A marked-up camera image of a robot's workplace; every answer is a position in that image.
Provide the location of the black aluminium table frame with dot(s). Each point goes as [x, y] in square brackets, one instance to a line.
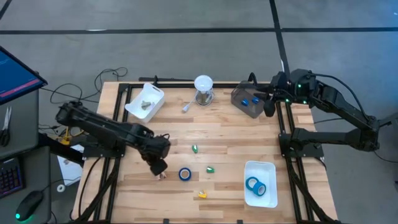
[174, 85]

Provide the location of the black metal support bar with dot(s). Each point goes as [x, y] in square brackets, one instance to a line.
[62, 149]

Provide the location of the pink staple remover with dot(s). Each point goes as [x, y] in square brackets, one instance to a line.
[162, 177]

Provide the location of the grey plastic bin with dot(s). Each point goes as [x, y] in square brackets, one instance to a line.
[245, 91]

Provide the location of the black computer mouse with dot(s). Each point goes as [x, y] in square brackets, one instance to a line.
[29, 205]

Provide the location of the grey desk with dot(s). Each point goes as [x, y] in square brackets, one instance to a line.
[25, 124]

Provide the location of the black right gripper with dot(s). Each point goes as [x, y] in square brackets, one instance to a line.
[292, 87]

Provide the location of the green mini stapler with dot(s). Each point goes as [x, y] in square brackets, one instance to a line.
[195, 149]
[210, 170]

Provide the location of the white paper sheet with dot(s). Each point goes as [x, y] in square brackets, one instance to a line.
[71, 172]

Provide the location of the light blue tape roll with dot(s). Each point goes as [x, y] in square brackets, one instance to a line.
[247, 183]
[265, 189]

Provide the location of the computer monitor blue screen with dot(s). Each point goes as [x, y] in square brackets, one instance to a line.
[15, 77]

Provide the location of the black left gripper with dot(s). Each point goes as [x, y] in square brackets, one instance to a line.
[159, 167]

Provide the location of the white plastic bin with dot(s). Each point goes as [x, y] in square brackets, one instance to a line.
[267, 169]
[136, 107]

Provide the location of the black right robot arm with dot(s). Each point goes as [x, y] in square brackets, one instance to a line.
[342, 102]

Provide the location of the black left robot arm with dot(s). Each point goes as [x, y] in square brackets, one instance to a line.
[99, 126]

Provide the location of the white bulb table lamp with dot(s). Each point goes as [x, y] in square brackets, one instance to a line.
[203, 83]

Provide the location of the black backlit keyboard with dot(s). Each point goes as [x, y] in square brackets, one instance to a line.
[11, 177]

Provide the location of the yellow mini stapler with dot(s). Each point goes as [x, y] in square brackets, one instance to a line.
[202, 195]

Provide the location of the dark blue tape roll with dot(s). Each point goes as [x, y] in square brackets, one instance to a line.
[179, 174]

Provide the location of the grey staple remover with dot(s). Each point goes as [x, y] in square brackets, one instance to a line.
[145, 105]

